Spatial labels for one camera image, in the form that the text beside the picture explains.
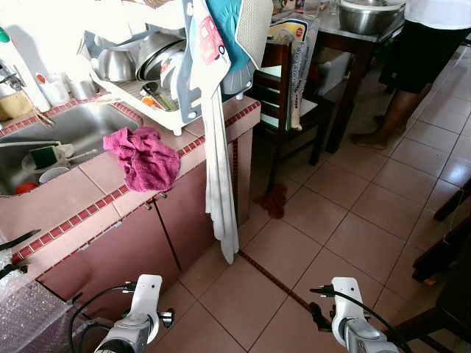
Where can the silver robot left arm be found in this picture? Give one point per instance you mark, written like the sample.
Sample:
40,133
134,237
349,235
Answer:
129,334

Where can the white dish rack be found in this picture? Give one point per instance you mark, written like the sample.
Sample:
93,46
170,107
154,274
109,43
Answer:
184,110

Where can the steel pot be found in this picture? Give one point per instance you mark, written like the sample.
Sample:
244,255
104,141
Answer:
158,55

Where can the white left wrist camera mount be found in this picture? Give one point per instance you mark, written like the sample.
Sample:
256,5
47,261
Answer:
147,294

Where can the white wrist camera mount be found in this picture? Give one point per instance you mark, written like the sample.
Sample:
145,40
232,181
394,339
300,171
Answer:
147,294
346,298

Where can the large steel mixing bowl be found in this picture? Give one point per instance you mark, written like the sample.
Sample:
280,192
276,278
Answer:
368,18

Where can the red rag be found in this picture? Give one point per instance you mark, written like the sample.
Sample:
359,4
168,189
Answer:
274,202

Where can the steel sink basin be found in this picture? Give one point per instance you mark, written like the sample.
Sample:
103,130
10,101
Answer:
73,129

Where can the cream ribbed mat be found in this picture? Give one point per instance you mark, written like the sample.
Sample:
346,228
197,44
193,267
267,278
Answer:
257,26

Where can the teal cloth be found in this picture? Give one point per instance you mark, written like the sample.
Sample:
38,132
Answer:
232,29

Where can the dark wooden table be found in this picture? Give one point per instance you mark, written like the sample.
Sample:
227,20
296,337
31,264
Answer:
346,95

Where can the dark wooden chair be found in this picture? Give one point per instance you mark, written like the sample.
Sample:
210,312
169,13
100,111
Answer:
276,81

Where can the yellow blue packet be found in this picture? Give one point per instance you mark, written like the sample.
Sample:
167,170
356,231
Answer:
288,31

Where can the person in black shorts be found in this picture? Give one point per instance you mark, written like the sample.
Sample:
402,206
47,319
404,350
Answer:
419,51

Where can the pink sink cabinet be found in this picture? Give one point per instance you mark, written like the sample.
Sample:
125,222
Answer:
132,250

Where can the long white towel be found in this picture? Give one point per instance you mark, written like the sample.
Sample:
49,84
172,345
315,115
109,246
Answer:
221,191

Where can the white towel with car print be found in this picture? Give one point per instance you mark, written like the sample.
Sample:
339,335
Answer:
206,44

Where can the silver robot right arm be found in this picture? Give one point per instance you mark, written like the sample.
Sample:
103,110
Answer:
360,338

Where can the green sponge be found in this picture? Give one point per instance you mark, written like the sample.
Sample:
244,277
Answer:
44,157

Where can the round steel bowl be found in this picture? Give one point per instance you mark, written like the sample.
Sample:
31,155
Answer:
116,66

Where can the dark wooden furniture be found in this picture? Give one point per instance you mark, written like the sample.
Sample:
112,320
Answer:
445,254

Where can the patterned hanging bag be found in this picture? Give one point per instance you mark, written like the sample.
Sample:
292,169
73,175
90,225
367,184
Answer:
300,81

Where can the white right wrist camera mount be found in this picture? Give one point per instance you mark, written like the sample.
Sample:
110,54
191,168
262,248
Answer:
346,298

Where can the pink cloth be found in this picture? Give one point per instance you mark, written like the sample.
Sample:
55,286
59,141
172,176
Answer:
143,162

